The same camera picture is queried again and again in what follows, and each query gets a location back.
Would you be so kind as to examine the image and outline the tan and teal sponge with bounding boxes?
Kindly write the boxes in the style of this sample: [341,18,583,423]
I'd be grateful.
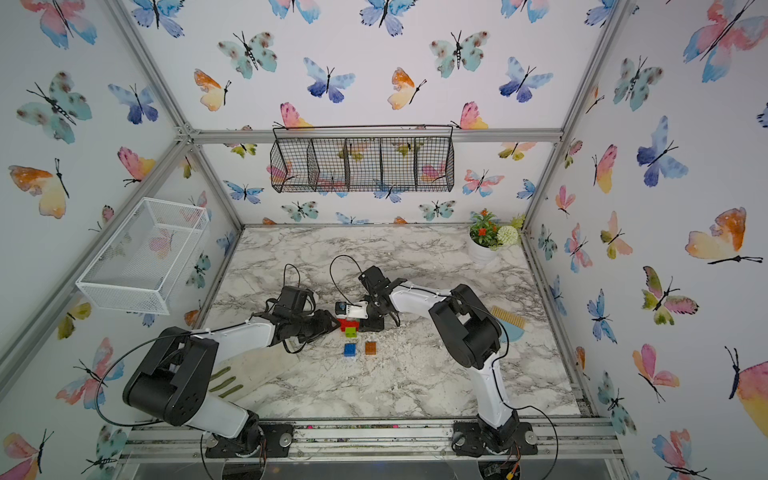
[491,306,527,343]

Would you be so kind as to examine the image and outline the long red lego brick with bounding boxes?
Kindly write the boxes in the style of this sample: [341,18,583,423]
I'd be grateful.
[339,319,360,332]

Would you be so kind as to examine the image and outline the black wire basket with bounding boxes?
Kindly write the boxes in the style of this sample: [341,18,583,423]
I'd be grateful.
[268,124,455,193]

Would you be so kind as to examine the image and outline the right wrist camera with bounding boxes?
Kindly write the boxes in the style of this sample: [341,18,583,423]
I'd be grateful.
[334,301,368,321]

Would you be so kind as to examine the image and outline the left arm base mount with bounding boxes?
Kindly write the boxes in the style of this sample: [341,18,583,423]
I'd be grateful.
[203,421,295,460]

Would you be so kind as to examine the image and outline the aluminium front rail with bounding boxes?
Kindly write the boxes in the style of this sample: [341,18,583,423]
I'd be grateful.
[119,418,625,464]

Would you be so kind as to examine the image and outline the potted flower plant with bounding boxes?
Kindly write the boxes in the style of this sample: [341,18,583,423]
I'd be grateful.
[468,209,526,266]

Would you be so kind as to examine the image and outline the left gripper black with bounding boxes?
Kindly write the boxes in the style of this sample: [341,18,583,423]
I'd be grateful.
[291,309,342,342]

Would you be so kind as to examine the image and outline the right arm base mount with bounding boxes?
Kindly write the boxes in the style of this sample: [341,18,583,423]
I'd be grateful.
[450,418,538,458]

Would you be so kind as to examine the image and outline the white mesh basket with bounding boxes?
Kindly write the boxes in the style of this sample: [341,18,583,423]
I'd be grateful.
[76,197,210,315]

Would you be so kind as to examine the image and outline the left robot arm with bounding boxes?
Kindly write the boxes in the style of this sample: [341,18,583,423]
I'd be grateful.
[123,286,340,441]

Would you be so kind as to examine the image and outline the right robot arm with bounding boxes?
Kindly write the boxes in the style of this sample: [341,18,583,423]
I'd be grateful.
[358,266,519,436]

